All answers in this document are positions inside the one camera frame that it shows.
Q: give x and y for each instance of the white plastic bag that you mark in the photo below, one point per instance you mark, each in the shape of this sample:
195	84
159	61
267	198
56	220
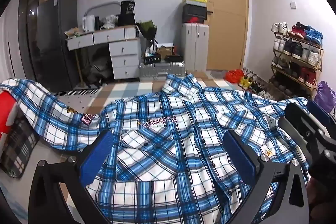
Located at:
109	22

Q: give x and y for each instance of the red grey plaid blanket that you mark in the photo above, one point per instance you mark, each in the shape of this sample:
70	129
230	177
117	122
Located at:
18	145

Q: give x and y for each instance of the brown cardboard box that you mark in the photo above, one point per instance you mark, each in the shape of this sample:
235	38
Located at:
165	52

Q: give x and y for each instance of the yellow shoe box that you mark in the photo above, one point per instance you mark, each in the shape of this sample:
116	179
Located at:
194	0

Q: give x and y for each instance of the wooden door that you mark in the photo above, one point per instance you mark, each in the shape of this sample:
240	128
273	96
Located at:
228	29

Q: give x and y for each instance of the white cabinet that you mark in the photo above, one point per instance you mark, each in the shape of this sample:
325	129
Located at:
195	45

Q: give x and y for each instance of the black shoe box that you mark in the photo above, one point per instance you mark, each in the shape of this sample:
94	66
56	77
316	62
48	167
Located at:
194	13

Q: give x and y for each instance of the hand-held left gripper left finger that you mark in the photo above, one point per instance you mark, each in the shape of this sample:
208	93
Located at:
95	158

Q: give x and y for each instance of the dark glass sliding door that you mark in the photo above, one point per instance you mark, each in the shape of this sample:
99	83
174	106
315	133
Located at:
29	29

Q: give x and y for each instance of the dark backpack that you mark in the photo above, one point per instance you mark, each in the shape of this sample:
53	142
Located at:
95	71

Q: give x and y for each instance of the checkered beige blue mat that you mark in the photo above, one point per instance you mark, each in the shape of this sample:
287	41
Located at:
126	90

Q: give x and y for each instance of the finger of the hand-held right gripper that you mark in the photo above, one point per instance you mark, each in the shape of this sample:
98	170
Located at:
296	113
319	111

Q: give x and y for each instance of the yellow sneaker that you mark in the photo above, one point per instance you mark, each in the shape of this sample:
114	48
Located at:
246	82

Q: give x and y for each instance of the white desk with drawers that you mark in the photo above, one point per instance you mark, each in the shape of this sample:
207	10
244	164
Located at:
123	53

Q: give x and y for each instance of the red plastic bag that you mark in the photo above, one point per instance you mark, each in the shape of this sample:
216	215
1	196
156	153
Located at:
234	75

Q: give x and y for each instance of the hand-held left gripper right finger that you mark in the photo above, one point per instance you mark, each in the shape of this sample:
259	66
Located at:
241	158

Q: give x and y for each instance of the grey metal arch frame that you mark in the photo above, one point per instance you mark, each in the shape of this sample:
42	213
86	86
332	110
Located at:
101	6

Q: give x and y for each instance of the black white striped mat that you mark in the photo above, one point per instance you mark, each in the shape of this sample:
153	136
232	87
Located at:
76	93

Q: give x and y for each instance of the grey door mat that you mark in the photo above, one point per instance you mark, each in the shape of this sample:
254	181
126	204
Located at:
218	74

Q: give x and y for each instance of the blue white plaid shirt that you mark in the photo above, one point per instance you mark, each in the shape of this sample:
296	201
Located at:
168	140

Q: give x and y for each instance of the black storage box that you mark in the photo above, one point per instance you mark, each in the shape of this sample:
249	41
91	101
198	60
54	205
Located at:
151	59

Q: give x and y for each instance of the wooden shoe rack with shoes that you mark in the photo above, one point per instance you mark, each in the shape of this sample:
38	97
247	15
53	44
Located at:
296	49

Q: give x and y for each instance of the dark grey refrigerator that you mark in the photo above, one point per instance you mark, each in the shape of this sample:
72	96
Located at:
55	43

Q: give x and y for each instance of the silver ribbed suitcase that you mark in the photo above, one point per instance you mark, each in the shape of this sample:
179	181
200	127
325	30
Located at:
160	70

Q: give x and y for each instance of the white light switch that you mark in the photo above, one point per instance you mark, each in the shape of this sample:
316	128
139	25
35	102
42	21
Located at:
293	4

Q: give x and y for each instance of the purple bag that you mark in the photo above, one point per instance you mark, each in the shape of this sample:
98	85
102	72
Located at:
325	95

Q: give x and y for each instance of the white electric kettle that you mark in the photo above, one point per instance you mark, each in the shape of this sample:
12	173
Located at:
88	24

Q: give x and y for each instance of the white dotted rug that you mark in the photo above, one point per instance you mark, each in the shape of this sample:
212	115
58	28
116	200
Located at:
73	106

